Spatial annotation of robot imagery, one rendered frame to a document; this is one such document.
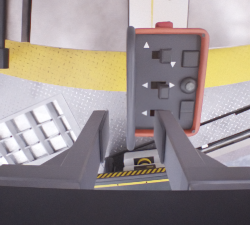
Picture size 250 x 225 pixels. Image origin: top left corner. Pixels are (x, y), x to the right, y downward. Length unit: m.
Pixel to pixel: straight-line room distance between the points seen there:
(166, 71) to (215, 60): 0.92
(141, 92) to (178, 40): 0.11
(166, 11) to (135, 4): 0.07
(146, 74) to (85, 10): 0.57
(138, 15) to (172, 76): 0.18
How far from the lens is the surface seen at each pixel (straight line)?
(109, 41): 0.82
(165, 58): 0.27
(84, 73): 1.16
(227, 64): 1.28
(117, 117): 1.21
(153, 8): 0.45
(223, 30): 0.91
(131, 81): 0.22
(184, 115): 0.35
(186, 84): 0.33
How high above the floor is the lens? 1.12
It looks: 74 degrees down
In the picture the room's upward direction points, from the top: 175 degrees counter-clockwise
